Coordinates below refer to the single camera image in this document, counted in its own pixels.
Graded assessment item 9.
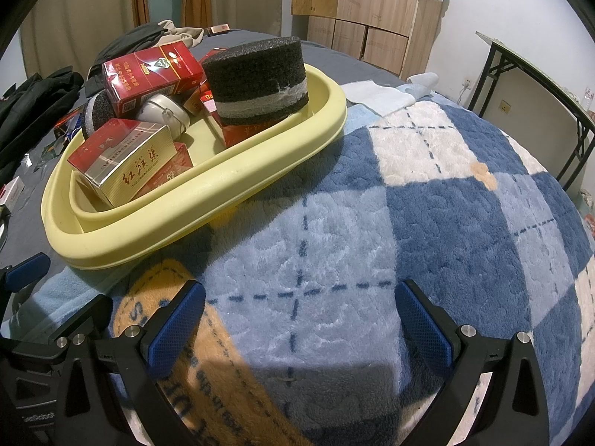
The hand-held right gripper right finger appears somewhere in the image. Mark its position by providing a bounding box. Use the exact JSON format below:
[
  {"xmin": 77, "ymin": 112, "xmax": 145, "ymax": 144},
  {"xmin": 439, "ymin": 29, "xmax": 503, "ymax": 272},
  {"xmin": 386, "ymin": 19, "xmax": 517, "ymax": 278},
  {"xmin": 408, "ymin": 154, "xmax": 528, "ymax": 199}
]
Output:
[{"xmin": 394, "ymin": 280, "xmax": 550, "ymax": 446}]

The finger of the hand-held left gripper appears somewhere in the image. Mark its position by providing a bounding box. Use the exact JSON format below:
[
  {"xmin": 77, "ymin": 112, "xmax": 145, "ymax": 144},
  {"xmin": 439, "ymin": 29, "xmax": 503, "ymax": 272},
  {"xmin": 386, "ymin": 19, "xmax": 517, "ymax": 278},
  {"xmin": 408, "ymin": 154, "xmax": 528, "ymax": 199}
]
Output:
[
  {"xmin": 9, "ymin": 294, "xmax": 115, "ymax": 345},
  {"xmin": 8, "ymin": 253, "xmax": 51, "ymax": 292}
]

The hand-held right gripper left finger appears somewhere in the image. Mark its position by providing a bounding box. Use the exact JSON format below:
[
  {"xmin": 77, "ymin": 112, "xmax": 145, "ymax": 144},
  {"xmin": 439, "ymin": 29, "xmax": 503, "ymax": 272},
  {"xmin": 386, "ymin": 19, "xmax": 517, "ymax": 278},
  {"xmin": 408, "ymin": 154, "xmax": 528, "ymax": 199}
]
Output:
[{"xmin": 60, "ymin": 281, "xmax": 208, "ymax": 446}]

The red and gold carton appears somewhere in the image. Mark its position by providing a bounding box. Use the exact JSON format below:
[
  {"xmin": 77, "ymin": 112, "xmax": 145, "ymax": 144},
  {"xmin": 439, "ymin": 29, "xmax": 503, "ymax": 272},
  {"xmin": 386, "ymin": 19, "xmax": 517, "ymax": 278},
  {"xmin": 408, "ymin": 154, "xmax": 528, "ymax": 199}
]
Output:
[{"xmin": 67, "ymin": 118, "xmax": 178, "ymax": 208}]

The yellow plastic basin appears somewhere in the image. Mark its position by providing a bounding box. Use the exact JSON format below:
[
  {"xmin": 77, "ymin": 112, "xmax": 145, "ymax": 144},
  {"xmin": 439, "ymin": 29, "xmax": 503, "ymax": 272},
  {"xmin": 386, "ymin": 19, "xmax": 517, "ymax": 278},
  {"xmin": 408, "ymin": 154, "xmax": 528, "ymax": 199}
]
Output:
[{"xmin": 41, "ymin": 64, "xmax": 348, "ymax": 271}]

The dark foam disc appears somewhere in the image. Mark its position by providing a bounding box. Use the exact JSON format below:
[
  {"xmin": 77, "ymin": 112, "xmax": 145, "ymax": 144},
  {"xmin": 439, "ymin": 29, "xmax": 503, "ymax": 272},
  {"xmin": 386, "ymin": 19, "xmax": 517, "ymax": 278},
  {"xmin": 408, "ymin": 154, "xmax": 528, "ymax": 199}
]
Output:
[
  {"xmin": 201, "ymin": 36, "xmax": 310, "ymax": 127},
  {"xmin": 81, "ymin": 92, "xmax": 115, "ymax": 141}
]

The white round tin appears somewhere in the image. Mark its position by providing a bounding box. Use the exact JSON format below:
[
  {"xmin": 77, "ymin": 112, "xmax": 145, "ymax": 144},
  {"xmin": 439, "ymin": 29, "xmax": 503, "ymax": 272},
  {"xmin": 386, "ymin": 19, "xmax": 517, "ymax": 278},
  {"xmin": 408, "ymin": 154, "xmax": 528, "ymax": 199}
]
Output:
[{"xmin": 135, "ymin": 94, "xmax": 192, "ymax": 141}]

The red carton with gold emblem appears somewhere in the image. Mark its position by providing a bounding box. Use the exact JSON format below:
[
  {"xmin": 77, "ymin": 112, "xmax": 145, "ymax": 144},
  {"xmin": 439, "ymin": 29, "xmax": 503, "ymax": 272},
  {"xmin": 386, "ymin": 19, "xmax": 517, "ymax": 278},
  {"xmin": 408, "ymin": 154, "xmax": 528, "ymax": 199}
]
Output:
[{"xmin": 101, "ymin": 42, "xmax": 206, "ymax": 118}]

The small white and red box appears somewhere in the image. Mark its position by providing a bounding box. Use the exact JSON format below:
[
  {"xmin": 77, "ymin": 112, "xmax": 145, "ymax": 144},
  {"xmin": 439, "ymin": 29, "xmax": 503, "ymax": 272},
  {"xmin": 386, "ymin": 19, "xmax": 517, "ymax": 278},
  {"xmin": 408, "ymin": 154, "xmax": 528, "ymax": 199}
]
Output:
[{"xmin": 0, "ymin": 179, "xmax": 27, "ymax": 208}]

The blue checked plush blanket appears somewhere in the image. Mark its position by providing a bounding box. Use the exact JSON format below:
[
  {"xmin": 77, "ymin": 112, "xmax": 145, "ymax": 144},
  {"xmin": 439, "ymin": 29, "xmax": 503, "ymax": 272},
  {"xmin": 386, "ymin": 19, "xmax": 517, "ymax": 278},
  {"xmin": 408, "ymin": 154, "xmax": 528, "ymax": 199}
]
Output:
[{"xmin": 0, "ymin": 84, "xmax": 595, "ymax": 446}]

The blue and white packet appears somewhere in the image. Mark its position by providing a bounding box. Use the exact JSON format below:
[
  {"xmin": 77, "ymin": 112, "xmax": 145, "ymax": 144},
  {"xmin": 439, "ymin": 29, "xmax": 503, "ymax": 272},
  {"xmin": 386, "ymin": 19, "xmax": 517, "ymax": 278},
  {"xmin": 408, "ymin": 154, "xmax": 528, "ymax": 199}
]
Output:
[{"xmin": 51, "ymin": 107, "xmax": 90, "ymax": 141}]

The pale blue cloth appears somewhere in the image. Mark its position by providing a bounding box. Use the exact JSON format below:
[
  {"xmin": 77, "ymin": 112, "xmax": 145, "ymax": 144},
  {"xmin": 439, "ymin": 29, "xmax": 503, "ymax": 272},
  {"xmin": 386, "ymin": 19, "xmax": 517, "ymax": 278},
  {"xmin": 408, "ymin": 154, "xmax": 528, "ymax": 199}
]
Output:
[{"xmin": 344, "ymin": 72, "xmax": 441, "ymax": 115}]

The beige curtain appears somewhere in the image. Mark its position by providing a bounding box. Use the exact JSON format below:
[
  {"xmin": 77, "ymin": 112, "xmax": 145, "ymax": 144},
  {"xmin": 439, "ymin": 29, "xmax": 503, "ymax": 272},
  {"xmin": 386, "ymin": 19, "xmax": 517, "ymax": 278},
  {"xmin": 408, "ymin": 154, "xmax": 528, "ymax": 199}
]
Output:
[{"xmin": 19, "ymin": 0, "xmax": 136, "ymax": 75}]

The black-legged folding table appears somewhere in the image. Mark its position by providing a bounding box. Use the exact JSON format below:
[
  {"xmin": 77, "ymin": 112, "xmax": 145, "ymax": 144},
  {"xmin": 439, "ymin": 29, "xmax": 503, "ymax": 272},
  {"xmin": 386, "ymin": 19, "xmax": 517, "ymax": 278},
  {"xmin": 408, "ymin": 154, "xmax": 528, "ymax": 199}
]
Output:
[{"xmin": 466, "ymin": 32, "xmax": 595, "ymax": 192}]

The beige cloth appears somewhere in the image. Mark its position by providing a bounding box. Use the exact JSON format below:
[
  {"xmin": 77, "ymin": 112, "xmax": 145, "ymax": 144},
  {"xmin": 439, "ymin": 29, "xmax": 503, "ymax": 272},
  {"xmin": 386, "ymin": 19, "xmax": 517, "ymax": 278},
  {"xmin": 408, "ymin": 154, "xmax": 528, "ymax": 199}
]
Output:
[{"xmin": 158, "ymin": 21, "xmax": 206, "ymax": 50}]

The wooden wardrobe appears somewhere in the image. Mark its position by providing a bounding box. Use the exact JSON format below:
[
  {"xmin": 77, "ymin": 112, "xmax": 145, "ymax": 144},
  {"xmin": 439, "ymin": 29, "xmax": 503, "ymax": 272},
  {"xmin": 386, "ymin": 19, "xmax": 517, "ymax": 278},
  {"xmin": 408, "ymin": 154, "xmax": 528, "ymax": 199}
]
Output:
[{"xmin": 290, "ymin": 0, "xmax": 448, "ymax": 78}]

